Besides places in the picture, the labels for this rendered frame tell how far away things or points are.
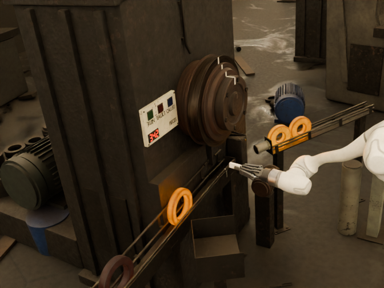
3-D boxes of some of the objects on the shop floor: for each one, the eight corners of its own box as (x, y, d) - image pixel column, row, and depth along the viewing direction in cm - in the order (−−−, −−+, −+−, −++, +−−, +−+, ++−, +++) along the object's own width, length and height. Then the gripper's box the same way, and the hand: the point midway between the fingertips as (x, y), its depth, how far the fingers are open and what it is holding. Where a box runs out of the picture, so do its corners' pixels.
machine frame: (76, 281, 277) (-8, -10, 196) (170, 192, 357) (138, -40, 276) (172, 324, 241) (118, -11, 160) (252, 215, 320) (244, -46, 240)
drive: (-4, 233, 329) (-97, -15, 248) (84, 172, 399) (34, -37, 318) (99, 278, 278) (25, -18, 196) (180, 198, 348) (149, -44, 266)
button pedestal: (355, 240, 286) (364, 158, 258) (364, 219, 304) (372, 140, 276) (382, 247, 278) (393, 163, 250) (388, 226, 296) (400, 144, 268)
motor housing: (251, 246, 290) (249, 178, 266) (264, 227, 306) (263, 161, 282) (270, 252, 284) (269, 182, 259) (282, 232, 300) (283, 165, 275)
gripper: (264, 188, 227) (223, 176, 238) (274, 176, 237) (234, 164, 247) (266, 176, 223) (224, 164, 234) (275, 164, 233) (235, 153, 244)
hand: (235, 166), depth 239 cm, fingers closed
